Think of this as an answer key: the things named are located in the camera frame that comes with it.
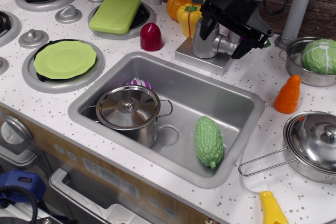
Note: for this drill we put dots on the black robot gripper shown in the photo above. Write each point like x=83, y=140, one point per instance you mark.
x=240, y=16

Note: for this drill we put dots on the silver faucet lever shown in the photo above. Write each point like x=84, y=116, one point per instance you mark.
x=234, y=37

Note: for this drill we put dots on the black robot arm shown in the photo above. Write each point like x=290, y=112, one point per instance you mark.
x=240, y=17

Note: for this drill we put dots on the silver toy faucet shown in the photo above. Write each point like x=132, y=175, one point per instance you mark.
x=212, y=55

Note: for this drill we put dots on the purple toy eggplant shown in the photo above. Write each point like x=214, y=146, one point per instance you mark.
x=267, y=44

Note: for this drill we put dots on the yellow toy bell pepper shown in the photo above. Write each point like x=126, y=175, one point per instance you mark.
x=188, y=16

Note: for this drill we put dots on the orange toy pumpkin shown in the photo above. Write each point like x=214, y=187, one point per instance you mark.
x=173, y=5

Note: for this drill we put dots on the grey sink basin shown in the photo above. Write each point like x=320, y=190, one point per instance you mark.
x=186, y=96

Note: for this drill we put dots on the dark red toy vegetable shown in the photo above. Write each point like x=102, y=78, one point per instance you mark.
x=150, y=37

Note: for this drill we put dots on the steel pot with cabbage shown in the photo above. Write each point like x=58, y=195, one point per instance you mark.
x=294, y=49

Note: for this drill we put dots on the grey burner under board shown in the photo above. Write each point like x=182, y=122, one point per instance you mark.
x=145, y=15

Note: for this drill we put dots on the orange toy carrot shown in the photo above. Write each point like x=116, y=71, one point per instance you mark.
x=288, y=96

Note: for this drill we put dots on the green toy cabbage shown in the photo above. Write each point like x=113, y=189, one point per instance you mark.
x=319, y=56

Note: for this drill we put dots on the purple white toy onion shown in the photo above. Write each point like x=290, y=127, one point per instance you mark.
x=139, y=82

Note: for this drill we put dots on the green toy bitter gourd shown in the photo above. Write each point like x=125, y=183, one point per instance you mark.
x=208, y=142

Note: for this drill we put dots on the green plastic cutting board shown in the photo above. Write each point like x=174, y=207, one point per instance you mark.
x=114, y=16

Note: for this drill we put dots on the steel pot lid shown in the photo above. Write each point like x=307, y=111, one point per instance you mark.
x=128, y=107

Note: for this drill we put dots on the steel pot in sink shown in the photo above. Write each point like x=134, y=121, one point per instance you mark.
x=145, y=135

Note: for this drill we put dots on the steel saucepan lid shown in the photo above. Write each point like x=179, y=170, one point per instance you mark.
x=311, y=137

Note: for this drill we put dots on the grey stove knob middle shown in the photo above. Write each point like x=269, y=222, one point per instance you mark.
x=68, y=15

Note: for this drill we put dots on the green plastic plate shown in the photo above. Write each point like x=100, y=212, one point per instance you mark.
x=64, y=59

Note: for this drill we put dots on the grey burner under plate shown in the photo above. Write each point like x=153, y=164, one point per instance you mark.
x=62, y=85

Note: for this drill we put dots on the grey stove knob front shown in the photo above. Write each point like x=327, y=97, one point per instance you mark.
x=33, y=39

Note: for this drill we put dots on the black coil burner left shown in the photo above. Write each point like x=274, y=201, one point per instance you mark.
x=10, y=27

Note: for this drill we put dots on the grey stove knob edge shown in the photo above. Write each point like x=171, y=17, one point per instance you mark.
x=3, y=65

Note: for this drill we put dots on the grey oven dial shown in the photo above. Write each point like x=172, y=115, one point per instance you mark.
x=15, y=136

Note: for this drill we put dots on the blue clamp device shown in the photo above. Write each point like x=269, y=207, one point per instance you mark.
x=29, y=181

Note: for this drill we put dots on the grey post right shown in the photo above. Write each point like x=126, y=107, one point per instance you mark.
x=294, y=20

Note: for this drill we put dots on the steel saucepan with handle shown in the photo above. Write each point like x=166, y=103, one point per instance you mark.
x=298, y=165

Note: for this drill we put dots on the yellow toy handle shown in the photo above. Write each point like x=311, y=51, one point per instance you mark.
x=272, y=212

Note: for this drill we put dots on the white oven door handle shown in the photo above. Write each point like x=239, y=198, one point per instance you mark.
x=115, y=213

